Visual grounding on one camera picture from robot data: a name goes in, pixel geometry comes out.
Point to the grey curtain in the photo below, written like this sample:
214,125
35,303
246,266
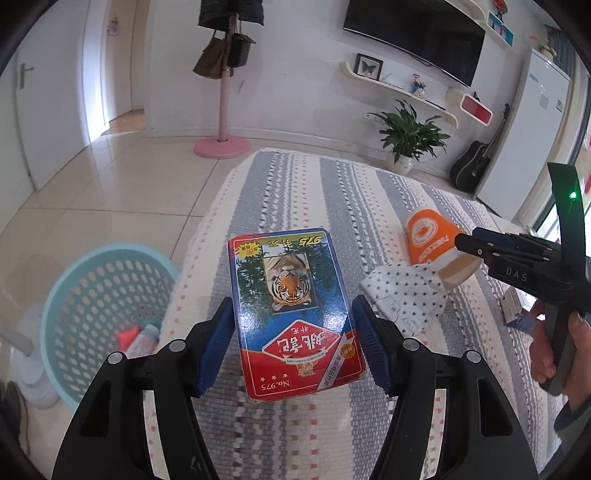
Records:
561,46

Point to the red oval box shelf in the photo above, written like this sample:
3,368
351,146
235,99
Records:
471,107

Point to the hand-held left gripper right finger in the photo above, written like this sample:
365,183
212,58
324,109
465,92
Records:
371,341

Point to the brown handbag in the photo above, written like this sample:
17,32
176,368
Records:
210,60

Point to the tiger print card box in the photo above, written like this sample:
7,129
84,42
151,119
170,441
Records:
286,323

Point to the green potted plant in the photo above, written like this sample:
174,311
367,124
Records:
411,134

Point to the framed butterfly picture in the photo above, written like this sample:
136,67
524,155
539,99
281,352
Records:
369,65

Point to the small teal box shelf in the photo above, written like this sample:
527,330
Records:
501,27

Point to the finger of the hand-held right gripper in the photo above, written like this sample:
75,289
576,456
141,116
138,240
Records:
475,247
491,235

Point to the pink plastic bottle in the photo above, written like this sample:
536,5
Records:
147,339

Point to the white dotted packet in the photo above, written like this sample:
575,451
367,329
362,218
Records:
411,290

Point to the black acoustic guitar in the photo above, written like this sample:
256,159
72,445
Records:
471,166

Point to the low curved white wall shelf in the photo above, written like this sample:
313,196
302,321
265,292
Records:
392,85

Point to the pink coat rack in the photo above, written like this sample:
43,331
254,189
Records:
222,143

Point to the person's right hand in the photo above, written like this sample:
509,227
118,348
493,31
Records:
540,350

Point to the orange plastic bag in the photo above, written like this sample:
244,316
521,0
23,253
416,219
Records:
125,337

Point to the person's right forearm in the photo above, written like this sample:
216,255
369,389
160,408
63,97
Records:
575,410

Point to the light blue plastic basket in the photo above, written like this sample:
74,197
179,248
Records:
83,300

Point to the white door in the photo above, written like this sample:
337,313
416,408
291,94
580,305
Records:
51,120

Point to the small heart figurine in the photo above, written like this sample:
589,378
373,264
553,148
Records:
418,87

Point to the black handbag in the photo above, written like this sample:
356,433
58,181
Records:
241,50

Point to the orange paper cup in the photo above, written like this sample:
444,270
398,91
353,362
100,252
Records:
429,235

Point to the pink door ornament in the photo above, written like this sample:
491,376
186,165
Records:
113,25

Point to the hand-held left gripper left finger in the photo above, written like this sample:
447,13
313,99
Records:
214,341

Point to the striped woven tablecloth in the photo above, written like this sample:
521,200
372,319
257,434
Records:
323,207

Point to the black padded coat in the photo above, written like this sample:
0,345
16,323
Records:
231,11

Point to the black flat television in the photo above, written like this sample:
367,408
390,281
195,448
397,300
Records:
415,32

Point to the blue and white carton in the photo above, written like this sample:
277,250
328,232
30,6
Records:
521,321

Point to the white refrigerator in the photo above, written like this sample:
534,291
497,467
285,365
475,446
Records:
526,138

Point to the white round stand base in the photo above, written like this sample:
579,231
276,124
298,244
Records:
39,383

